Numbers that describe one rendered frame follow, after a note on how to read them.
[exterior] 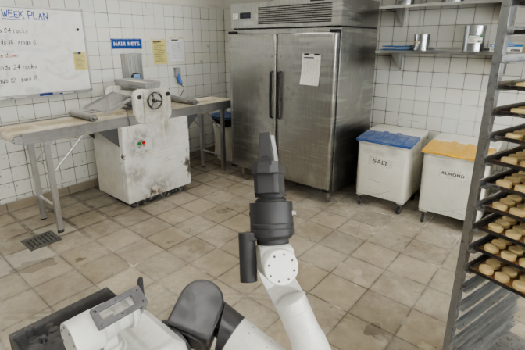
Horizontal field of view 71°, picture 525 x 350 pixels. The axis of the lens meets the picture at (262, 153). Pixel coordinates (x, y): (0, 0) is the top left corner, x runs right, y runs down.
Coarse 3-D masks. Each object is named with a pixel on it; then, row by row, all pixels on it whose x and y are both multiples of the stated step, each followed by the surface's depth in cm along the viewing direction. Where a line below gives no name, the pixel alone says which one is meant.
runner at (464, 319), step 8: (504, 288) 179; (488, 296) 170; (496, 296) 175; (504, 296) 175; (480, 304) 167; (488, 304) 169; (472, 312) 164; (480, 312) 164; (456, 320) 156; (464, 320) 159; (472, 320) 160
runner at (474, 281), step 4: (476, 276) 157; (468, 280) 153; (472, 280) 156; (476, 280) 157; (480, 280) 157; (484, 280) 157; (464, 284) 152; (468, 284) 154; (472, 284) 154; (476, 284) 154; (460, 288) 151; (464, 288) 152; (468, 288) 152; (472, 288) 152
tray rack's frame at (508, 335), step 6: (516, 300) 195; (504, 336) 197; (510, 336) 197; (516, 336) 197; (498, 342) 193; (504, 342) 193; (510, 342) 193; (516, 342) 193; (522, 342) 193; (492, 348) 189; (498, 348) 189; (504, 348) 189; (510, 348) 189; (516, 348) 189; (522, 348) 189
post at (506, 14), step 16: (512, 16) 123; (496, 48) 126; (496, 64) 127; (496, 80) 128; (496, 96) 130; (480, 128) 134; (480, 144) 135; (480, 160) 136; (480, 176) 138; (480, 192) 141; (464, 224) 145; (464, 240) 147; (464, 256) 148; (464, 272) 150; (448, 320) 158; (448, 336) 159
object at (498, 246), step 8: (496, 240) 149; (504, 240) 150; (488, 248) 144; (496, 248) 143; (504, 248) 146; (512, 248) 143; (520, 248) 143; (504, 256) 139; (512, 256) 138; (520, 256) 142; (520, 264) 135
